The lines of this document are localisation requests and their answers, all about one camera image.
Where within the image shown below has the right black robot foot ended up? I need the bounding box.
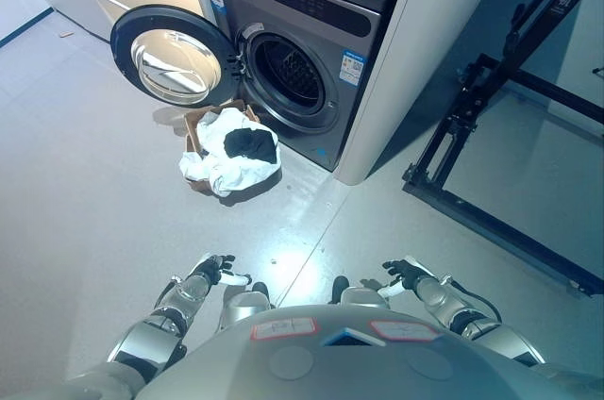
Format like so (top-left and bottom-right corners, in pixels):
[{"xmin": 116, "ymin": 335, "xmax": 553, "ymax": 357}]
[{"xmin": 329, "ymin": 275, "xmax": 351, "ymax": 305}]

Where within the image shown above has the blue energy label sticker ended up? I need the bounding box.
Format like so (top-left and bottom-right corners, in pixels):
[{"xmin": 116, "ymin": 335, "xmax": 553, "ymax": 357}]
[{"xmin": 340, "ymin": 51, "xmax": 366, "ymax": 87}]

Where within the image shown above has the left silver robot leg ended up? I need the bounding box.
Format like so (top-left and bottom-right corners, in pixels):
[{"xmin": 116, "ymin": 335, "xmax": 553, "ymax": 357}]
[{"xmin": 219, "ymin": 290, "xmax": 276, "ymax": 331}]

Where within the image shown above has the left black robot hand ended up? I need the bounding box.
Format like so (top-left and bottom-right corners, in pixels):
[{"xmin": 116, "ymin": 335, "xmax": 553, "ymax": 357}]
[{"xmin": 197, "ymin": 252, "xmax": 252, "ymax": 288}]

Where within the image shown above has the grey robot torso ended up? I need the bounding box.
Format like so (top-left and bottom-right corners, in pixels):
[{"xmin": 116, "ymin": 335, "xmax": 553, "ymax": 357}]
[{"xmin": 136, "ymin": 304, "xmax": 567, "ymax": 400}]

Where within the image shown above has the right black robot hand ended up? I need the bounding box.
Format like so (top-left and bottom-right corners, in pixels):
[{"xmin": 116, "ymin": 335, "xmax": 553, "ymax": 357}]
[{"xmin": 361, "ymin": 256, "xmax": 434, "ymax": 300}]

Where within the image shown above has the black garment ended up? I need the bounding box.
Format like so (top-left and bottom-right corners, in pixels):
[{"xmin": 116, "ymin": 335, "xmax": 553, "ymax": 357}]
[{"xmin": 223, "ymin": 125, "xmax": 280, "ymax": 165}]

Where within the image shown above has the brown wicker laundry basket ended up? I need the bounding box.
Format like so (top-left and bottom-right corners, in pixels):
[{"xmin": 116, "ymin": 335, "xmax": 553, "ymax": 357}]
[{"xmin": 182, "ymin": 98, "xmax": 283, "ymax": 196}]

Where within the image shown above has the round glass washer door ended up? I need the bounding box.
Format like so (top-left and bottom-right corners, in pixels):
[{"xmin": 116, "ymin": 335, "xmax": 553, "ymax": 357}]
[{"xmin": 109, "ymin": 4, "xmax": 238, "ymax": 109}]

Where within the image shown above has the black metal gantry frame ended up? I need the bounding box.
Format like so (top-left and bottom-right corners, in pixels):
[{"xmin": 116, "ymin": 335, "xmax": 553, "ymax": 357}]
[{"xmin": 401, "ymin": 0, "xmax": 604, "ymax": 298}]

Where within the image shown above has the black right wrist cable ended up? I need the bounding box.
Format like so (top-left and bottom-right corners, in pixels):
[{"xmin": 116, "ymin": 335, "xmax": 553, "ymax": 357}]
[{"xmin": 442, "ymin": 276, "xmax": 502, "ymax": 322}]

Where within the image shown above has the white garment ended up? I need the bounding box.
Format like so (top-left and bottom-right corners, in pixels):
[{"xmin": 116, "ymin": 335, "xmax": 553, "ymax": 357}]
[{"xmin": 178, "ymin": 107, "xmax": 283, "ymax": 199}]

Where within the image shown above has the grey front-load washing machine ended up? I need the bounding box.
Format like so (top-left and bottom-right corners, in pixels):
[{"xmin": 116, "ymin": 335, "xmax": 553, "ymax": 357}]
[{"xmin": 197, "ymin": 0, "xmax": 382, "ymax": 173}]

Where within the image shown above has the red-bordered torso label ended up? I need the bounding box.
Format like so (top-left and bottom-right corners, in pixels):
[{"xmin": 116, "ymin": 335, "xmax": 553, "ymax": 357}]
[
  {"xmin": 249, "ymin": 317, "xmax": 318, "ymax": 342},
  {"xmin": 369, "ymin": 319, "xmax": 443, "ymax": 342}
]

